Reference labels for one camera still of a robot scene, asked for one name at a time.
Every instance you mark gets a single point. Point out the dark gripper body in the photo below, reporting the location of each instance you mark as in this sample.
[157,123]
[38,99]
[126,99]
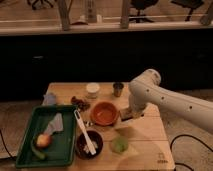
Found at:
[128,113]

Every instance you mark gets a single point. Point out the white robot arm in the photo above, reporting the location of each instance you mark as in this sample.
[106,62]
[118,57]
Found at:
[145,89]

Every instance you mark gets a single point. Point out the red bowl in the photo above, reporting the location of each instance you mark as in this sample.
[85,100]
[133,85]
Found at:
[104,114]

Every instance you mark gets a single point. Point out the metal cup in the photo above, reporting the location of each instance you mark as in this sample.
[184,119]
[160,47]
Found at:
[117,88]

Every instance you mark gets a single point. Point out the green cup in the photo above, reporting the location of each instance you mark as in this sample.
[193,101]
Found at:
[119,144]

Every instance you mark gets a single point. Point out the white lidded jar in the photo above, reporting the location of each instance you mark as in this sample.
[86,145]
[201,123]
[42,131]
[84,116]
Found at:
[92,90]

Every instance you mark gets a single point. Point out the small metal object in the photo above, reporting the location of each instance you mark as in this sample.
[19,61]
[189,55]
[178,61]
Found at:
[88,124]

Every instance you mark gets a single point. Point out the white spatula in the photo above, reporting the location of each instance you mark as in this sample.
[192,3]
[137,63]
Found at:
[83,129]

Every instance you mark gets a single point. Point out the grey cloth in tray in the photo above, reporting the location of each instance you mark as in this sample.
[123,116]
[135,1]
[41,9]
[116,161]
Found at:
[55,125]

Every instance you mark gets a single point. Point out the green plastic tray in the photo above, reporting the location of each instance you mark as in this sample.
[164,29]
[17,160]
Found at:
[61,150]

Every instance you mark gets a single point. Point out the red apple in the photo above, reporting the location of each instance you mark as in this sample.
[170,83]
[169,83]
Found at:
[43,140]

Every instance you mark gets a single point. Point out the black office chair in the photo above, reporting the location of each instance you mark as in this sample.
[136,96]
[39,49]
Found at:
[141,5]

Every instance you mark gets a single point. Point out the green cucumber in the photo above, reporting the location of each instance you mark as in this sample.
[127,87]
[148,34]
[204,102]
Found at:
[40,155]

